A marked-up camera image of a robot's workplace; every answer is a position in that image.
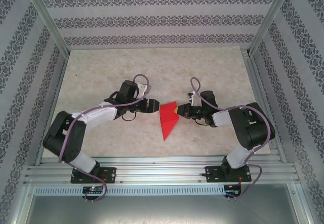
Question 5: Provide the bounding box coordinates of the red square paper sheet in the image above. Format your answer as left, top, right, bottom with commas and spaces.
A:
159, 102, 180, 142

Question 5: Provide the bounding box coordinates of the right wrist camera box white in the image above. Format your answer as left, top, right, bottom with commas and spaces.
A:
186, 92, 198, 107

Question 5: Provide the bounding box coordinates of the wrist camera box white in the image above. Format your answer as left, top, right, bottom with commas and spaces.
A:
137, 82, 151, 96
186, 92, 198, 107

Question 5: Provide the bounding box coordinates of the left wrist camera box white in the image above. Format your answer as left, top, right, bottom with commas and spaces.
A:
137, 82, 151, 96

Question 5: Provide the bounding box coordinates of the aluminium mounting rail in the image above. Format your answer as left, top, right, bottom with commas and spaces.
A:
24, 156, 301, 185

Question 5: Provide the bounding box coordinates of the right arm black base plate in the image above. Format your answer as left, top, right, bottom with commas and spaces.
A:
205, 165, 252, 184

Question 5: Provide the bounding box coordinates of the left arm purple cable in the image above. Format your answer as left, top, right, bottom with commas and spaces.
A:
58, 74, 152, 203

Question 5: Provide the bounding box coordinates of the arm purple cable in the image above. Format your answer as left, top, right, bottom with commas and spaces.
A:
190, 76, 277, 201
58, 74, 152, 203

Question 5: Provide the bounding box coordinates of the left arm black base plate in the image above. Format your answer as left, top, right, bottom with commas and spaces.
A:
70, 166, 117, 185

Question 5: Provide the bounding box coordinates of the slotted grey cable duct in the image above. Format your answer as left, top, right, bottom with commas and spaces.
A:
34, 185, 226, 196

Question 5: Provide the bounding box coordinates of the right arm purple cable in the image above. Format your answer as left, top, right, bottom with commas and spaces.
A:
190, 76, 277, 201

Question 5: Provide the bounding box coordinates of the aluminium frame post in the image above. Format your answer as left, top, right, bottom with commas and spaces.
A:
249, 0, 297, 57
20, 0, 71, 56

